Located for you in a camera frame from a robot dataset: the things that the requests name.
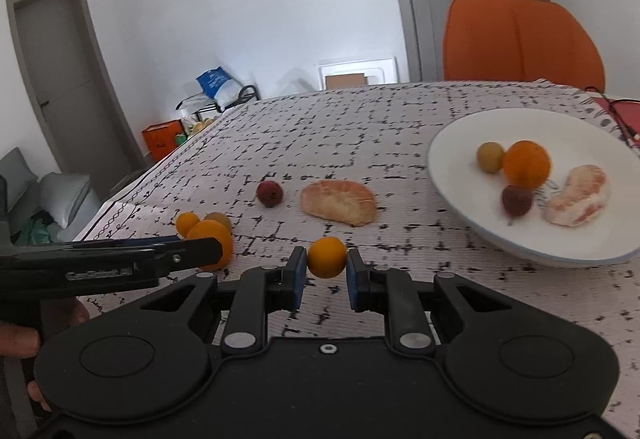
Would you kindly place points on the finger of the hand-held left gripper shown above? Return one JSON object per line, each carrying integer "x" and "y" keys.
{"x": 200, "y": 251}
{"x": 145, "y": 243}

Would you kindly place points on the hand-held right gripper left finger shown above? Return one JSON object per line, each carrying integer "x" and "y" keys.
{"x": 300, "y": 276}

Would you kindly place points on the peeled pomelo segment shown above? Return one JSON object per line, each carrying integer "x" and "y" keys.
{"x": 339, "y": 202}
{"x": 577, "y": 202}

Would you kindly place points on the pale yellow bunch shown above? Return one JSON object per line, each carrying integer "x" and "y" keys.
{"x": 202, "y": 125}

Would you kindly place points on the large orange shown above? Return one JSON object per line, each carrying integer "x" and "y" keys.
{"x": 220, "y": 234}
{"x": 526, "y": 164}

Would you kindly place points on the colourful printed mat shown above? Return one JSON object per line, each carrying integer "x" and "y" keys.
{"x": 607, "y": 111}

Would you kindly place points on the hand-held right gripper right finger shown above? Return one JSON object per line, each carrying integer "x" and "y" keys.
{"x": 352, "y": 276}

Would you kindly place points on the light grey cushion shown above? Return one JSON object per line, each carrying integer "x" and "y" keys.
{"x": 65, "y": 199}

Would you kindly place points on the white bowl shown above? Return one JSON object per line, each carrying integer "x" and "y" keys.
{"x": 460, "y": 179}

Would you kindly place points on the red lychee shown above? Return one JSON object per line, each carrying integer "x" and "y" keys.
{"x": 516, "y": 200}
{"x": 269, "y": 193}

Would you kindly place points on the orange chair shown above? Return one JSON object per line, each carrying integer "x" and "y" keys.
{"x": 520, "y": 39}

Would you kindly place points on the person's left hand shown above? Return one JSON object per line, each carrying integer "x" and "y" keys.
{"x": 20, "y": 339}

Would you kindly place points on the orange box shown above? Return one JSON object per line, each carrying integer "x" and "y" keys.
{"x": 160, "y": 141}

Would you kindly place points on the blue plastic bag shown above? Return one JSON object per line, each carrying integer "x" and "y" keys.
{"x": 215, "y": 81}

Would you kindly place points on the grey-green cushion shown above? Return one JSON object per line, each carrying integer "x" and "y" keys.
{"x": 17, "y": 179}

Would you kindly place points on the grey narrow door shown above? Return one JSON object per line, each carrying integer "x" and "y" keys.
{"x": 65, "y": 69}

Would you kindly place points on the green cloth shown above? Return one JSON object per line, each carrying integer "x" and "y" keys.
{"x": 35, "y": 231}

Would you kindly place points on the small orange kumquat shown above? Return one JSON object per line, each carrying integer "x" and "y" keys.
{"x": 187, "y": 223}

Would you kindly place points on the black-patterned white tablecloth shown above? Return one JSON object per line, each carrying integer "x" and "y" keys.
{"x": 350, "y": 139}

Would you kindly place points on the small tangerine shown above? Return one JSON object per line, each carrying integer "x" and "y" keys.
{"x": 326, "y": 258}

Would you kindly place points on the white framed board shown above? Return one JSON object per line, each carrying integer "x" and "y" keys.
{"x": 380, "y": 69}

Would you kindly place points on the small yellow-green plum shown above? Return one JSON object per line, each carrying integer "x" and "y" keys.
{"x": 220, "y": 218}
{"x": 490, "y": 157}

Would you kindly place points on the brown cardboard sheet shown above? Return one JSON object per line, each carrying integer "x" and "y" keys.
{"x": 345, "y": 81}

